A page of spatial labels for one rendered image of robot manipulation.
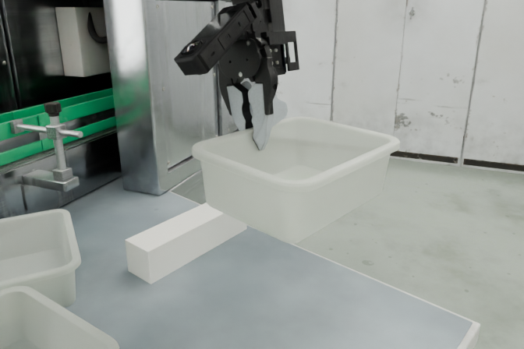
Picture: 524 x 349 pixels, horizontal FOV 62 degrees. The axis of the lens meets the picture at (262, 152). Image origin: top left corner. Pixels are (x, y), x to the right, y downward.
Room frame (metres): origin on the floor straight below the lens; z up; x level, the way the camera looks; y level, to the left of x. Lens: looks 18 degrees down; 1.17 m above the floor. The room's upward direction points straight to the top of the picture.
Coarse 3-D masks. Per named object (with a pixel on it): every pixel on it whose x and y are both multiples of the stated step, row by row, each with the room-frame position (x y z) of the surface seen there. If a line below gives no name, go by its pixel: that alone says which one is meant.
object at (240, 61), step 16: (224, 0) 0.61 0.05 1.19; (240, 0) 0.58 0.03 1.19; (256, 0) 0.62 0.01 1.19; (272, 0) 0.60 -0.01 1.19; (256, 16) 0.58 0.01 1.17; (272, 16) 0.60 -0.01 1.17; (256, 32) 0.57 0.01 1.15; (272, 32) 0.57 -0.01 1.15; (288, 32) 0.59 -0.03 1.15; (240, 48) 0.56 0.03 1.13; (256, 48) 0.54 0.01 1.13; (272, 48) 0.58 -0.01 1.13; (288, 48) 0.59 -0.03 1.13; (224, 64) 0.58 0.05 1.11; (240, 64) 0.56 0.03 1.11; (256, 64) 0.54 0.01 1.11; (272, 64) 0.57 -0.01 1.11; (288, 64) 0.58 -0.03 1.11; (240, 80) 0.58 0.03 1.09
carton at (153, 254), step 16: (208, 208) 0.76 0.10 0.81; (160, 224) 0.70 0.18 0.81; (176, 224) 0.70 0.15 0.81; (192, 224) 0.70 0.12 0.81; (208, 224) 0.71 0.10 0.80; (224, 224) 0.74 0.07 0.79; (240, 224) 0.78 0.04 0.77; (128, 240) 0.64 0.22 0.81; (144, 240) 0.64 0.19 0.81; (160, 240) 0.64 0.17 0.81; (176, 240) 0.65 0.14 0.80; (192, 240) 0.68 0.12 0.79; (208, 240) 0.71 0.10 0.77; (224, 240) 0.74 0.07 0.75; (128, 256) 0.64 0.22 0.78; (144, 256) 0.61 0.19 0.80; (160, 256) 0.62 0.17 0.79; (176, 256) 0.65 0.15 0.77; (192, 256) 0.67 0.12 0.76; (144, 272) 0.61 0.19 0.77; (160, 272) 0.62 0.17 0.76
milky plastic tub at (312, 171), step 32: (288, 128) 0.61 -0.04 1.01; (320, 128) 0.60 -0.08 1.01; (352, 128) 0.57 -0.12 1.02; (224, 160) 0.44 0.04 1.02; (256, 160) 0.55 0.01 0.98; (288, 160) 0.60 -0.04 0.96; (320, 160) 0.60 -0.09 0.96; (352, 160) 0.44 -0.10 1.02; (384, 160) 0.51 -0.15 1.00; (224, 192) 0.45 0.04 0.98; (256, 192) 0.42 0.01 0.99; (288, 192) 0.39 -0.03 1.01; (320, 192) 0.41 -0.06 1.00; (352, 192) 0.46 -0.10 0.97; (256, 224) 0.42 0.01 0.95; (288, 224) 0.39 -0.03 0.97; (320, 224) 0.42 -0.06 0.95
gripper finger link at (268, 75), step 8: (264, 64) 0.54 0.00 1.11; (264, 72) 0.54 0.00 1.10; (272, 72) 0.54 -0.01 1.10; (256, 80) 0.55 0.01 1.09; (264, 80) 0.54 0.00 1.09; (272, 80) 0.54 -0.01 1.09; (264, 88) 0.54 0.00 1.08; (272, 88) 0.53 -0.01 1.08; (264, 96) 0.54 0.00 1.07; (272, 96) 0.54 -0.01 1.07; (264, 104) 0.54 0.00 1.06; (272, 104) 0.55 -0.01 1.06; (264, 112) 0.54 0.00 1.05; (272, 112) 0.55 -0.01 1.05
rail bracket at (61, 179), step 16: (48, 112) 0.78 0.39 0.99; (16, 128) 0.83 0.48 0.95; (32, 128) 0.81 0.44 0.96; (48, 128) 0.78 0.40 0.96; (64, 128) 0.80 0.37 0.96; (64, 160) 0.79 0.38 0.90; (32, 176) 0.80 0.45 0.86; (48, 176) 0.80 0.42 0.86; (64, 176) 0.78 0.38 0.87; (32, 192) 0.82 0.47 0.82
